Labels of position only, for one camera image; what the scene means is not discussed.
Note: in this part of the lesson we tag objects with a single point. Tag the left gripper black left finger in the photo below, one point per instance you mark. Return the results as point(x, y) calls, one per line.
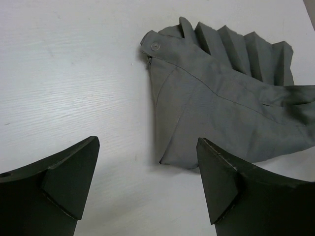
point(48, 197)

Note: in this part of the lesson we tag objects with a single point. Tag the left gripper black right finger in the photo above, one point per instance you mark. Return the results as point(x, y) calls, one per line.
point(246, 200)

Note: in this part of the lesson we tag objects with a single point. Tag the grey pleated skirt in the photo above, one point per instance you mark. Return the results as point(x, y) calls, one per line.
point(235, 90)

